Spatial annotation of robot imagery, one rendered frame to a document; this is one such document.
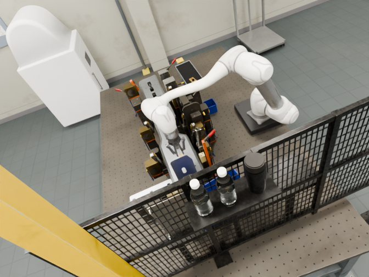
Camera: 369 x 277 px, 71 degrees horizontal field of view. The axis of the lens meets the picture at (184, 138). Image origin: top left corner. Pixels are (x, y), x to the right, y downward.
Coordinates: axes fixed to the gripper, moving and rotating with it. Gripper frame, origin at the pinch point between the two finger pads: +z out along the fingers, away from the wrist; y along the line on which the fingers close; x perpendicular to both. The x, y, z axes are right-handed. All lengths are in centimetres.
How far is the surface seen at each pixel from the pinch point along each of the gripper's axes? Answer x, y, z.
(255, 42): -240, -182, 94
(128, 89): -102, 20, 1
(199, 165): 10.1, -8.2, 5.6
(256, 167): 67, -21, -55
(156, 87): -93, -5, 6
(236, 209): 69, -11, -37
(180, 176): 26.7, 4.9, -14.0
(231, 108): -59, -61, 36
